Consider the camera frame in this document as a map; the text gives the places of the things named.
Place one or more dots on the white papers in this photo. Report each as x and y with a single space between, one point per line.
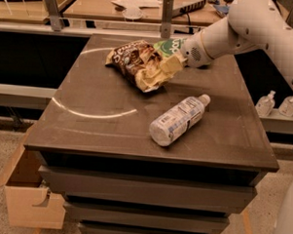
138 3

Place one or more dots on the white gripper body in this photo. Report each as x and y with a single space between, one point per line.
192 53

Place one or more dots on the sanitizer bottle left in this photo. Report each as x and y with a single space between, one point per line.
265 104

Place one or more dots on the grey drawer cabinet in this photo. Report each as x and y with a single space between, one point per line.
96 150

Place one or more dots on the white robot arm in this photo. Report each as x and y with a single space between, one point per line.
257 24

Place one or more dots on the green chip bag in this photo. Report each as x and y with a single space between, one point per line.
168 47

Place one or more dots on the grey power strip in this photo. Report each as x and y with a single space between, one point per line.
188 7

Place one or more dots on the brown chip bag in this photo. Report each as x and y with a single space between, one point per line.
139 63

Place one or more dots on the sanitizer bottle right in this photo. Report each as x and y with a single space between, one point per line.
286 107

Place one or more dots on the clear plastic water bottle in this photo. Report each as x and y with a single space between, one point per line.
178 120

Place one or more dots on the clear plastic cup lid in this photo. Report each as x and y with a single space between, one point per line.
132 13

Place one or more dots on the cardboard box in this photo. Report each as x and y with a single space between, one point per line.
29 203

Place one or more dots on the blue white packet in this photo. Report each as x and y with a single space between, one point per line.
221 10

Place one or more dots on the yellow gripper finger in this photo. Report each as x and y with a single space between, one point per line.
173 63

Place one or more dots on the sanitizer bottle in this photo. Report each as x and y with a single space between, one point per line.
265 104
286 107

